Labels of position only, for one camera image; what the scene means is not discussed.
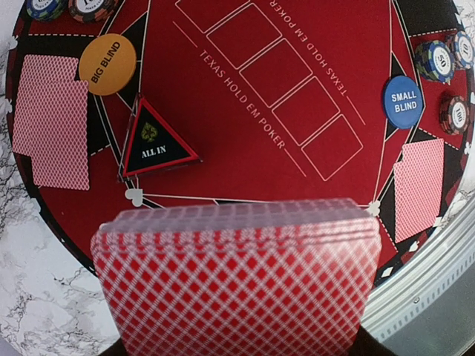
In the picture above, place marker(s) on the black triangular all-in marker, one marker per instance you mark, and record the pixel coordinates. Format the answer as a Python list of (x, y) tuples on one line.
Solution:
[(151, 144)]

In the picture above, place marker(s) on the red playing card deck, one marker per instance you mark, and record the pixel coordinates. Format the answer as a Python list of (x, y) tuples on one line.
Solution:
[(273, 278)]

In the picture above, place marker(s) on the orange big blind button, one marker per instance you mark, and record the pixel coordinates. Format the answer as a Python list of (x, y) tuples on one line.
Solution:
[(108, 64)]

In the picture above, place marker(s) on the blue small blind button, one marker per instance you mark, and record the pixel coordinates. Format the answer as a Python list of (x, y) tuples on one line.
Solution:
[(402, 102)]

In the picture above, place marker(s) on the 100 chips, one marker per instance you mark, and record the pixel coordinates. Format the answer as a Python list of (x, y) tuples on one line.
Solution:
[(454, 115), (88, 11)]

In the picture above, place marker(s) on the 50 chips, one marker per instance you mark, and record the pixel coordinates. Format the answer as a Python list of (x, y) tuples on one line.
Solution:
[(435, 62), (45, 10)]

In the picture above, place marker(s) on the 10 chips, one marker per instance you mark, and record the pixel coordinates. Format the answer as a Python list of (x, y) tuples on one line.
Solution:
[(462, 49)]

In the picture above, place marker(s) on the round red black poker mat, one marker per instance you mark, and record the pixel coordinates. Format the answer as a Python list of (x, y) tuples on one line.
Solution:
[(281, 100)]

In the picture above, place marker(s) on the aluminium front rail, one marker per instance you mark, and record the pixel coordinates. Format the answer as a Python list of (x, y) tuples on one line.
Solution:
[(427, 308)]

